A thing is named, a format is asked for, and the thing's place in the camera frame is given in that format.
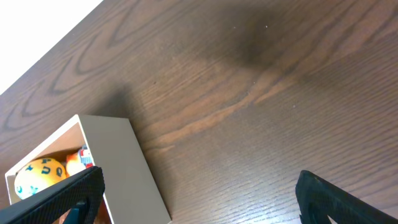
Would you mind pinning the orange rubber duck toy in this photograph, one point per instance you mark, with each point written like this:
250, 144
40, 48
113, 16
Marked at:
74, 164

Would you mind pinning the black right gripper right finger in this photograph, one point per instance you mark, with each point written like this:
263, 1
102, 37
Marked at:
321, 202

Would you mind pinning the white cardboard box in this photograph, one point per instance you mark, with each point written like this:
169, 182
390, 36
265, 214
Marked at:
131, 194

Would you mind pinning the red toy car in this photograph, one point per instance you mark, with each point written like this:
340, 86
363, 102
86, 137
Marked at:
85, 157

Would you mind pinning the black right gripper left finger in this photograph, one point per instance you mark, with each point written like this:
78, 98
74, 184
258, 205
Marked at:
79, 196

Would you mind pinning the yellow ball with blue letters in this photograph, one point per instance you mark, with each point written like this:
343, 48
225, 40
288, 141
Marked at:
38, 175

